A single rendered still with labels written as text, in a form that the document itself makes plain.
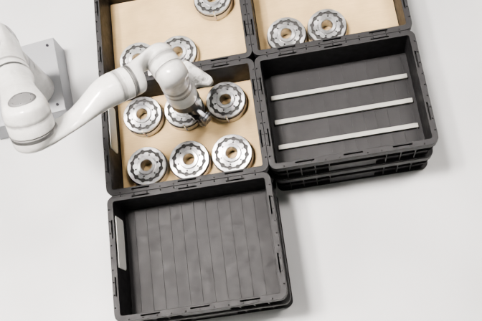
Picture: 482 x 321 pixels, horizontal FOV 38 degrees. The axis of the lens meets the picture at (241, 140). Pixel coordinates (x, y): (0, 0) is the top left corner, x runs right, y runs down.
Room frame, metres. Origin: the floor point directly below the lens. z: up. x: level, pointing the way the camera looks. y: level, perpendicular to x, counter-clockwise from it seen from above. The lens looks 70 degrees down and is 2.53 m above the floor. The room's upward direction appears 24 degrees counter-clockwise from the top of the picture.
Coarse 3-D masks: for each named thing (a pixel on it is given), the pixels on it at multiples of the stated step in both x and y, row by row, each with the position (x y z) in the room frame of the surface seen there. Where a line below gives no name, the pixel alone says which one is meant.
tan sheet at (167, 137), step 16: (160, 96) 0.82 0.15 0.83; (208, 128) 0.68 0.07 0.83; (224, 128) 0.66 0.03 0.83; (240, 128) 0.64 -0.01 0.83; (256, 128) 0.63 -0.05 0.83; (128, 144) 0.73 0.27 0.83; (144, 144) 0.71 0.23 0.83; (160, 144) 0.69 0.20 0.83; (176, 144) 0.68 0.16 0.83; (208, 144) 0.64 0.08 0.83; (256, 144) 0.59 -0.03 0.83; (192, 160) 0.62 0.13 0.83; (256, 160) 0.55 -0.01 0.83; (128, 176) 0.65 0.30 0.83
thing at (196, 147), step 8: (184, 144) 0.65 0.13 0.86; (192, 144) 0.65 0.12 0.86; (200, 144) 0.64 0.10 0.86; (176, 152) 0.64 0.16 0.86; (200, 152) 0.62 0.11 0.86; (176, 160) 0.62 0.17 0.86; (200, 160) 0.60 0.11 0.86; (208, 160) 0.59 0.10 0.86; (176, 168) 0.60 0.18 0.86; (184, 168) 0.59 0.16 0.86; (192, 168) 0.59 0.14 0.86; (200, 168) 0.58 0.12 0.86; (184, 176) 0.57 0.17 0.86; (192, 176) 0.57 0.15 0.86
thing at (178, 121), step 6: (168, 102) 0.78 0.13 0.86; (168, 108) 0.77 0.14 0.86; (168, 114) 0.75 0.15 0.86; (174, 114) 0.74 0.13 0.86; (174, 120) 0.73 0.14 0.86; (180, 120) 0.72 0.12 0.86; (186, 120) 0.71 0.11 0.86; (192, 120) 0.70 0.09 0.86; (180, 126) 0.70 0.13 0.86; (186, 126) 0.70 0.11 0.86
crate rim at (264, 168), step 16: (208, 64) 0.80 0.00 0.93; (224, 64) 0.78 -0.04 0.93; (240, 64) 0.76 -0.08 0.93; (256, 80) 0.71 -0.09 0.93; (256, 96) 0.67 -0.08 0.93; (256, 112) 0.63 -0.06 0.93; (208, 176) 0.53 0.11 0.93; (224, 176) 0.51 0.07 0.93; (112, 192) 0.59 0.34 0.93; (128, 192) 0.57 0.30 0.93
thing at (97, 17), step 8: (96, 0) 1.11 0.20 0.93; (240, 0) 0.93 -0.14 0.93; (96, 8) 1.08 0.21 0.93; (240, 8) 0.91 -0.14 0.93; (96, 16) 1.06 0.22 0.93; (96, 24) 1.04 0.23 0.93; (248, 24) 0.86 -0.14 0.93; (96, 32) 1.02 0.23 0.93; (248, 32) 0.84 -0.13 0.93; (96, 40) 0.99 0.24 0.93; (248, 40) 0.82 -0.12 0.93; (248, 48) 0.80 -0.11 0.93; (232, 56) 0.79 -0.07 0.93; (240, 56) 0.78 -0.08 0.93; (248, 56) 0.78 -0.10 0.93; (200, 64) 0.81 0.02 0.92; (104, 72) 0.90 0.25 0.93; (144, 72) 0.85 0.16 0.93
